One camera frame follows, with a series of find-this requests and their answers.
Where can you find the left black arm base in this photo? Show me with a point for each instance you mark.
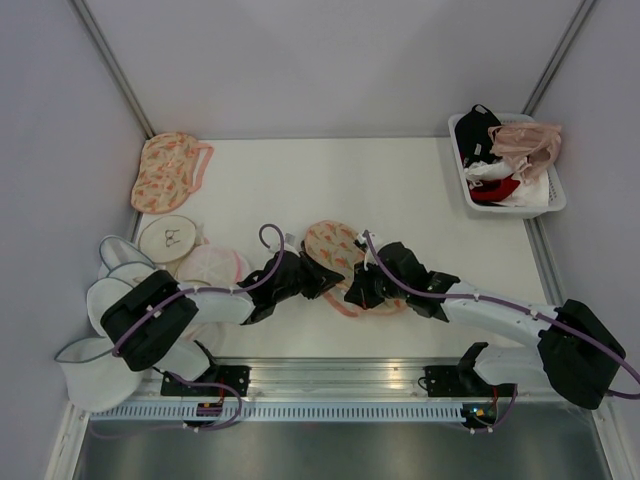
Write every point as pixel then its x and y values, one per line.
pixel 236 377

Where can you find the white mesh bag grey trim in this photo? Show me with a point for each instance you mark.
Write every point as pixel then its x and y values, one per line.
pixel 115 251

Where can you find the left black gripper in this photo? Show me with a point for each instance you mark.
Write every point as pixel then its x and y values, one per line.
pixel 321 278

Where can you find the red bra in basket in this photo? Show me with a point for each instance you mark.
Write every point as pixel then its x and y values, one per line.
pixel 494 191

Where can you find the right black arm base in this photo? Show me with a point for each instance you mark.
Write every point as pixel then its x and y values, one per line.
pixel 443 381

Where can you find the white plastic basket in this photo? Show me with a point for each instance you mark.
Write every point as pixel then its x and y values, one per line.
pixel 556 202

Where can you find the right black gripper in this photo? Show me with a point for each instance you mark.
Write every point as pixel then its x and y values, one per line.
pixel 359 293

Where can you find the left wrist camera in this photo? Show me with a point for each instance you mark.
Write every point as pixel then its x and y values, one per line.
pixel 289 242

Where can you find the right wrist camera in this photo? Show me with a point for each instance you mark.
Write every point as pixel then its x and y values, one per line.
pixel 362 244

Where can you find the white slotted cable duct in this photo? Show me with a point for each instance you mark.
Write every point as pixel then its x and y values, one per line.
pixel 288 411

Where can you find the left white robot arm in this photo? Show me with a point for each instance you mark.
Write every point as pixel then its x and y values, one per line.
pixel 146 323

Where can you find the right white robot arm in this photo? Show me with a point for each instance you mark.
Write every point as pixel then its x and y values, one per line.
pixel 564 348

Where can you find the black bra in basket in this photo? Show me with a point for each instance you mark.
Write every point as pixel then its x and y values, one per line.
pixel 472 135

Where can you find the white bra in basket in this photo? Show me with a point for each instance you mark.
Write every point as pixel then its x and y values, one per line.
pixel 480 172

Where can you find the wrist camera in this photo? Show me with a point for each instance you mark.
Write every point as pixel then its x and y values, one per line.
pixel 289 242
pixel 362 244

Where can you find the pink bra in basket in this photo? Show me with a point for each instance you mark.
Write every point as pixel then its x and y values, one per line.
pixel 529 148

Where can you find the white mesh round bag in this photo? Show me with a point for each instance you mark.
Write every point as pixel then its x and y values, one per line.
pixel 100 296

